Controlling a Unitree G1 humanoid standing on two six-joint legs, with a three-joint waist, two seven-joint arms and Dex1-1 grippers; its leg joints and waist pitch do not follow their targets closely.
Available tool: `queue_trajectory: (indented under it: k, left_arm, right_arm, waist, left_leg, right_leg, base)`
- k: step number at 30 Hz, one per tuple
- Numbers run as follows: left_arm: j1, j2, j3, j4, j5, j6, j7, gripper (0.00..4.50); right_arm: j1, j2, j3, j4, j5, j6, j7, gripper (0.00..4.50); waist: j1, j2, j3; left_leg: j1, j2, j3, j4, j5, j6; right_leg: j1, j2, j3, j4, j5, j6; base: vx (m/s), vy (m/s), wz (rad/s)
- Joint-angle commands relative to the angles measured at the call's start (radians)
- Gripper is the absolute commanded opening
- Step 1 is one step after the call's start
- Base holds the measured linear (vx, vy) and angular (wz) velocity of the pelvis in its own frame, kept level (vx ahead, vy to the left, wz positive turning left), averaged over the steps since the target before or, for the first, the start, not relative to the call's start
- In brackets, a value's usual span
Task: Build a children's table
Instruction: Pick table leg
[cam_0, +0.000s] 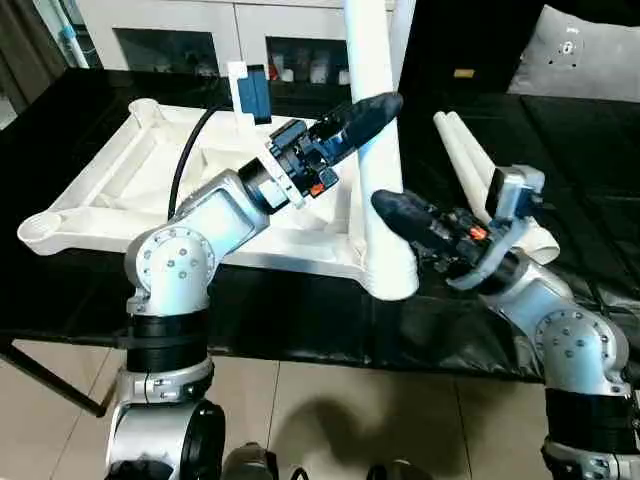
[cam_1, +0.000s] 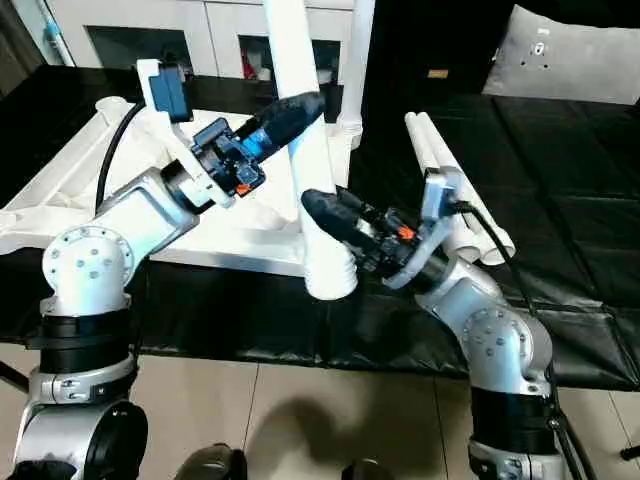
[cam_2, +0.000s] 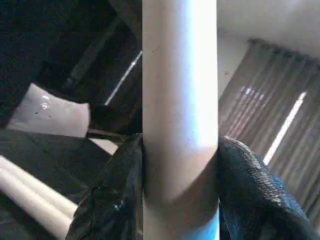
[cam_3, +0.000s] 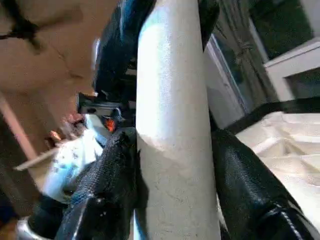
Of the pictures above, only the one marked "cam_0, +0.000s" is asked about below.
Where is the white plastic table top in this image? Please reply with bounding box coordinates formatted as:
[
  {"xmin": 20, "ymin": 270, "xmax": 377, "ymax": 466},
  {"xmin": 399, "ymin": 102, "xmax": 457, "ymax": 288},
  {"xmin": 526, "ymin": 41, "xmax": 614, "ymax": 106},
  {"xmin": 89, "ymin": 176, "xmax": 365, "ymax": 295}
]
[{"xmin": 17, "ymin": 98, "xmax": 419, "ymax": 301}]

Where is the black box with gold label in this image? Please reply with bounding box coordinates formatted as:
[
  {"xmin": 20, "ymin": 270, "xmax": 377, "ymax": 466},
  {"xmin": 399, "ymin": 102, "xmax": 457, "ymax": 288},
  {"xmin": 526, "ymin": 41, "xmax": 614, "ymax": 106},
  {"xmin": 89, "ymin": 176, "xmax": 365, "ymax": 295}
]
[{"xmin": 399, "ymin": 0, "xmax": 546, "ymax": 94}]

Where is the black work mat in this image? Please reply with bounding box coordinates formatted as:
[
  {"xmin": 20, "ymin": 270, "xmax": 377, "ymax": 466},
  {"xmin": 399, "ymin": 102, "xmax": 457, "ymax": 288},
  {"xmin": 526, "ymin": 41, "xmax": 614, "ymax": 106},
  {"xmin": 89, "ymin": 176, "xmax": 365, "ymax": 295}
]
[{"xmin": 0, "ymin": 67, "xmax": 640, "ymax": 384}]

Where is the white glass-door cabinet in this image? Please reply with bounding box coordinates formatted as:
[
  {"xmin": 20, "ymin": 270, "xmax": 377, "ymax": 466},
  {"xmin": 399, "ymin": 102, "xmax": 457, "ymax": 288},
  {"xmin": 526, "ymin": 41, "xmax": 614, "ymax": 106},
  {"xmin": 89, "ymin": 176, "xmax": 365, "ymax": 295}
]
[{"xmin": 74, "ymin": 0, "xmax": 416, "ymax": 86}]

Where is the grey cushion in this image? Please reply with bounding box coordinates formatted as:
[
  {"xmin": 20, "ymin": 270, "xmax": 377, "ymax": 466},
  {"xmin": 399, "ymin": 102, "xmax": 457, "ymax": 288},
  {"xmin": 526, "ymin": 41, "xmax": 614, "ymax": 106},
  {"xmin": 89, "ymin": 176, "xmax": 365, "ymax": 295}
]
[{"xmin": 507, "ymin": 4, "xmax": 640, "ymax": 101}]

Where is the dark right robot foot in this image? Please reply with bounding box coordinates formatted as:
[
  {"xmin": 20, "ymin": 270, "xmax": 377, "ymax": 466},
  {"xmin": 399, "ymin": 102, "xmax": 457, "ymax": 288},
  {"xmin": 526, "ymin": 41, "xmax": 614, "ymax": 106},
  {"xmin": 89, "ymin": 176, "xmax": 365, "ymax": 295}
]
[{"xmin": 369, "ymin": 459, "xmax": 426, "ymax": 480}]

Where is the white pipe with blue band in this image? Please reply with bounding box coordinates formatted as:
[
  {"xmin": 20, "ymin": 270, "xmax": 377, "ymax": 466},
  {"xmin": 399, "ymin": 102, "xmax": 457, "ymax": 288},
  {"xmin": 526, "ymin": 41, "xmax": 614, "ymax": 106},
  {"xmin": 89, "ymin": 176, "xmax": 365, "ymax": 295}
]
[{"xmin": 54, "ymin": 0, "xmax": 90, "ymax": 69}]

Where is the beige curtain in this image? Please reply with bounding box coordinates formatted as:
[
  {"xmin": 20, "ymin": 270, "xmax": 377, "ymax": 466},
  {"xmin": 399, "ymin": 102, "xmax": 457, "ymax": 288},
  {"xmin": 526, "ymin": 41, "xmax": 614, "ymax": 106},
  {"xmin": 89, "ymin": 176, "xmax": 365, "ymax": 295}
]
[{"xmin": 0, "ymin": 0, "xmax": 66, "ymax": 129}]

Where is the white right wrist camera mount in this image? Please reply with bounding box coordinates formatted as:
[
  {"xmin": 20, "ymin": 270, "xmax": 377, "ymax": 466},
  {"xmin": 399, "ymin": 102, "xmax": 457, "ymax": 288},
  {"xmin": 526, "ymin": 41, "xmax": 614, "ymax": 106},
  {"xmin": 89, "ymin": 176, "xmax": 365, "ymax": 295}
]
[{"xmin": 447, "ymin": 164, "xmax": 546, "ymax": 291}]

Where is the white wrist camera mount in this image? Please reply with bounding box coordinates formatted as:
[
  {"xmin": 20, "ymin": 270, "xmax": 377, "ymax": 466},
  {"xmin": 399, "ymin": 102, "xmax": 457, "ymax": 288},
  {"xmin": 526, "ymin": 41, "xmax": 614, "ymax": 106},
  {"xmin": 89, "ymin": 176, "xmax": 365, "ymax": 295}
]
[
  {"xmin": 447, "ymin": 164, "xmax": 546, "ymax": 291},
  {"xmin": 227, "ymin": 62, "xmax": 307, "ymax": 211}
]

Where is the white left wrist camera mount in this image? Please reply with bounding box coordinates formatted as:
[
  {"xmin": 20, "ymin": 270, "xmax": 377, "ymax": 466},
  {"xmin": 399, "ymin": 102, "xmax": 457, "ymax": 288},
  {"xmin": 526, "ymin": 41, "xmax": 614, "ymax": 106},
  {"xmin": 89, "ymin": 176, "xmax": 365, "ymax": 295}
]
[{"xmin": 227, "ymin": 62, "xmax": 307, "ymax": 211}]

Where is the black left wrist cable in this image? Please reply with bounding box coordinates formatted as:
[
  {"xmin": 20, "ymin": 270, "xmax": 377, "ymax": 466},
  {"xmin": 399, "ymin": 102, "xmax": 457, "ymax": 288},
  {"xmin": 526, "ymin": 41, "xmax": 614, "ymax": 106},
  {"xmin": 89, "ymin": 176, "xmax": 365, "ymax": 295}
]
[{"xmin": 167, "ymin": 104, "xmax": 221, "ymax": 221}]

